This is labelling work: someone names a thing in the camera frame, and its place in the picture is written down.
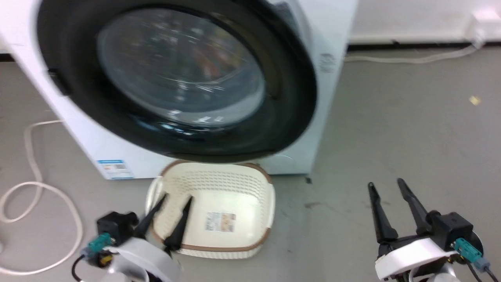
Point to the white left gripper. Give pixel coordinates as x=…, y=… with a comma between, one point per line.
x=145, y=258

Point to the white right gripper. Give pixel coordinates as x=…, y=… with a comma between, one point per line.
x=415, y=256

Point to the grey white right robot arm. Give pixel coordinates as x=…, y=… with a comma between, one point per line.
x=434, y=274

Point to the white washing machine body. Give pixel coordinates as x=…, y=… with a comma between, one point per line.
x=98, y=145

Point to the black round washing machine door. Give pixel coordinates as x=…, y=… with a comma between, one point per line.
x=180, y=66

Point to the white paper label in basket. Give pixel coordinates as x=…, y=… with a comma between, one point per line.
x=220, y=221

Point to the cream laundry basket brown rim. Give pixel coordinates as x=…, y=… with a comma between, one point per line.
x=219, y=184

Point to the blue white energy sticker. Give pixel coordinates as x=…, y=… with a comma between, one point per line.
x=115, y=169

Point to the small yellow paper scrap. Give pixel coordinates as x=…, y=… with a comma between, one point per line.
x=474, y=100

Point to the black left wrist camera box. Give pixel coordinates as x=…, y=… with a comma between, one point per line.
x=116, y=224

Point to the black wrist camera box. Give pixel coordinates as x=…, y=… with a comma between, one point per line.
x=116, y=224
x=452, y=229

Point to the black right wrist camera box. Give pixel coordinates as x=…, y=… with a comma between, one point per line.
x=452, y=229

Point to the teal left camera connector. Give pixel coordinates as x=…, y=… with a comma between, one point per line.
x=98, y=243

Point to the teal camera connector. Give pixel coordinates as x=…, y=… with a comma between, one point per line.
x=98, y=243
x=469, y=250

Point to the teal right camera connector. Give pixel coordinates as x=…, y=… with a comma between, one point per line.
x=469, y=250

